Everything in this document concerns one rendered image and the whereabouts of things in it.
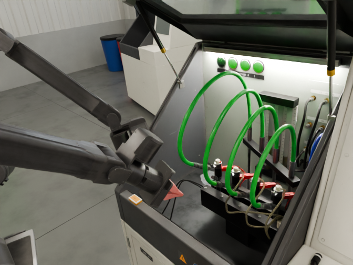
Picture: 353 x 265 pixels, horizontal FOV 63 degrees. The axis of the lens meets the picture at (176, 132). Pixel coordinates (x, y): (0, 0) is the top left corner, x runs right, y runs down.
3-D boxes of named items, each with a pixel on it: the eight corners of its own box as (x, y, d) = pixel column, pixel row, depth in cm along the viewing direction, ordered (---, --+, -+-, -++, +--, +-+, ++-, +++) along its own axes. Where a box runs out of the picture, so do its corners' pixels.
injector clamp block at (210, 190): (201, 218, 119) (199, 188, 112) (217, 205, 125) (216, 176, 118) (278, 267, 96) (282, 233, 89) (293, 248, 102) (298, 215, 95)
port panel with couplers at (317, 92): (295, 160, 111) (304, 82, 97) (299, 156, 113) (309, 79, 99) (331, 173, 102) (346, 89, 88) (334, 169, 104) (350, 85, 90)
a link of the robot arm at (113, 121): (104, 112, 98) (104, 115, 90) (136, 100, 100) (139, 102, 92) (117, 144, 101) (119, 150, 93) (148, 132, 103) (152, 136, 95)
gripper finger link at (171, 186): (193, 193, 74) (167, 181, 69) (178, 216, 74) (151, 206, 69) (180, 180, 80) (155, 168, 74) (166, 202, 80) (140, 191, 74)
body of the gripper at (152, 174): (177, 173, 69) (155, 161, 65) (154, 208, 70) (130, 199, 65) (165, 161, 74) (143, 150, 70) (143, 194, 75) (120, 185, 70)
